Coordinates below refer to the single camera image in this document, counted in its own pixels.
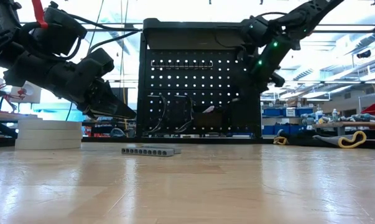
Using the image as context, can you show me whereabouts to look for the black aluminium table frame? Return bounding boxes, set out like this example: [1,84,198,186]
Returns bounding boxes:
[0,119,375,147]

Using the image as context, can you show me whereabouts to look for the blue storage bin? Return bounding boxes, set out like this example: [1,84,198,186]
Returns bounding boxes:
[295,107,315,117]
[263,107,283,118]

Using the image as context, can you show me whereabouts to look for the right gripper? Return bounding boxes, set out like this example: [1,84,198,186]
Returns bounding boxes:
[236,36,302,93]

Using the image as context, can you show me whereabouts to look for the red and white figure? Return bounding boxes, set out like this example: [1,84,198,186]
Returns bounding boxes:
[0,82,23,113]

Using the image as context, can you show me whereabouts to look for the black pliers yellow handles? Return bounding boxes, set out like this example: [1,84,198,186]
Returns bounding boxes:
[272,129,290,146]

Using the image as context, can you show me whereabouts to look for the wooden workbench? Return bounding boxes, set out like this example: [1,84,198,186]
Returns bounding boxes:
[311,120,375,129]

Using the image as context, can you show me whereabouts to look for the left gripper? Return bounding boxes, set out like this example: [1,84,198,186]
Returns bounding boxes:
[2,47,138,121]

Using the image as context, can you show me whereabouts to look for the black cable loop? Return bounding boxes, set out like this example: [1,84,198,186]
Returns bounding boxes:
[147,94,167,134]
[174,94,195,134]

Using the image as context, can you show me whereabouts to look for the white tape roll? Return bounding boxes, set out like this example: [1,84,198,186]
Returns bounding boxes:
[14,119,83,151]

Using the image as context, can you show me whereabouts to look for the grey perforated plastic beam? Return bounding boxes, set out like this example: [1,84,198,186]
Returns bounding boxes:
[121,147,176,157]
[142,144,182,155]

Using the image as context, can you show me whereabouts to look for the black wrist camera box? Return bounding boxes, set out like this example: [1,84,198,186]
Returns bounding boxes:
[30,5,88,60]

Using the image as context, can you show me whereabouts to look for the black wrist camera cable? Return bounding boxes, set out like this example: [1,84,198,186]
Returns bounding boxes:
[254,11,288,20]
[65,14,144,55]

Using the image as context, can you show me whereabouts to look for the black ceiling camera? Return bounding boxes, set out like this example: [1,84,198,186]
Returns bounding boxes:
[356,49,373,60]

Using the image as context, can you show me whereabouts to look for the black glove grey cuff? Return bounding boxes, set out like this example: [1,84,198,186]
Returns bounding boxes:
[286,129,368,149]

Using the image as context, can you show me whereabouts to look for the black pegboard bin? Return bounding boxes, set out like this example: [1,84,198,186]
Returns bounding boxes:
[192,107,226,133]
[230,93,260,135]

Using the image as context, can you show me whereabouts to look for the white box with hole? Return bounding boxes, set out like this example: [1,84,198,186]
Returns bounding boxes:
[9,82,43,105]

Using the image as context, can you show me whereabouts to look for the black pegboard cart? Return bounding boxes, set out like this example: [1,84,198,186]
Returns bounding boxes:
[136,17,263,140]

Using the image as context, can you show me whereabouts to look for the wooden side table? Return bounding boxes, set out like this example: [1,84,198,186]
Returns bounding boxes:
[0,111,44,123]

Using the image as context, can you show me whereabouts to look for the red cable tie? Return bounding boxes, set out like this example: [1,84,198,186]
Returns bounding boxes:
[30,0,49,30]

